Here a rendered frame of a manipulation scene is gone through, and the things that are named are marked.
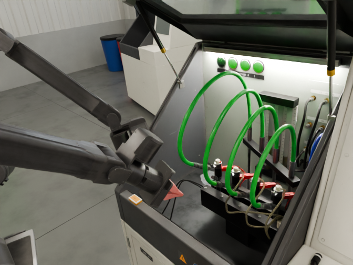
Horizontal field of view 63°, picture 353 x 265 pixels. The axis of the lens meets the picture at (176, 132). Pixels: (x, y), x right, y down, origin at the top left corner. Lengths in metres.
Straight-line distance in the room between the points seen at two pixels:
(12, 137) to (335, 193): 0.76
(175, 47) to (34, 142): 3.41
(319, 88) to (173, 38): 2.87
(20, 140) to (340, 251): 0.82
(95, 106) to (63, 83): 0.12
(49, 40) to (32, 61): 6.50
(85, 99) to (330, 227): 0.79
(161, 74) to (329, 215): 3.13
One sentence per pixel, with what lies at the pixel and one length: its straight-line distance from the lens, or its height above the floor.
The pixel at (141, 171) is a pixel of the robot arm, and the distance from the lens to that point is 0.66.
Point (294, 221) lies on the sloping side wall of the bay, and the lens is 0.87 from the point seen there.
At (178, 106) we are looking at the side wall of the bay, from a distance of 1.29.
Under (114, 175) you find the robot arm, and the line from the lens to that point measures 0.60.
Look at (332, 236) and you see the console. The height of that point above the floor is 1.04.
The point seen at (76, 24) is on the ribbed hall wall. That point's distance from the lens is 7.72.
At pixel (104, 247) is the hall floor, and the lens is 2.39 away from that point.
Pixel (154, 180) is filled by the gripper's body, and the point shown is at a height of 1.29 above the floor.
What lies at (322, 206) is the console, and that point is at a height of 1.10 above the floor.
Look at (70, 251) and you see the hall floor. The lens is 2.46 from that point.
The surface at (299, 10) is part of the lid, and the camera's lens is 0.87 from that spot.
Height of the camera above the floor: 1.69
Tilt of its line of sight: 27 degrees down
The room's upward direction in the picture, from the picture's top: 6 degrees counter-clockwise
